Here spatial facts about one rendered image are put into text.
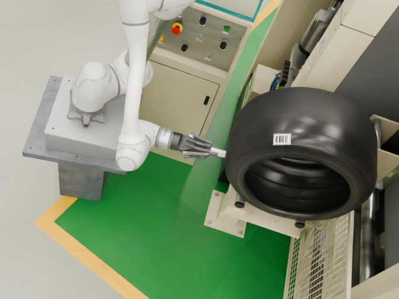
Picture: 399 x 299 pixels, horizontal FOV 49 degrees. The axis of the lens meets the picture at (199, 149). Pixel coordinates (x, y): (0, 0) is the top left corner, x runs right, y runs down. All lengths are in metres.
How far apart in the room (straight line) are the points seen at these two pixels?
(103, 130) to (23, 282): 0.99
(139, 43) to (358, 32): 0.77
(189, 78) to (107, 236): 1.06
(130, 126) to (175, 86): 0.85
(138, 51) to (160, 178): 1.42
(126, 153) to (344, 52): 0.88
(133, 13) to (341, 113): 0.80
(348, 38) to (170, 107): 1.26
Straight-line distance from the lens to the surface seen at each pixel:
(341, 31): 1.66
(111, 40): 3.67
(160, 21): 1.80
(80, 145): 2.16
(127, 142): 1.67
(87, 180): 2.61
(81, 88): 2.05
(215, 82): 2.37
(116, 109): 2.26
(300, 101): 1.62
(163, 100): 2.58
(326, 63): 1.76
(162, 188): 2.92
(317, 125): 1.55
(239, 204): 1.92
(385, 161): 2.07
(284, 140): 1.53
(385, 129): 2.20
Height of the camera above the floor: 2.55
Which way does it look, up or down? 55 degrees down
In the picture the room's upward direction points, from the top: 23 degrees clockwise
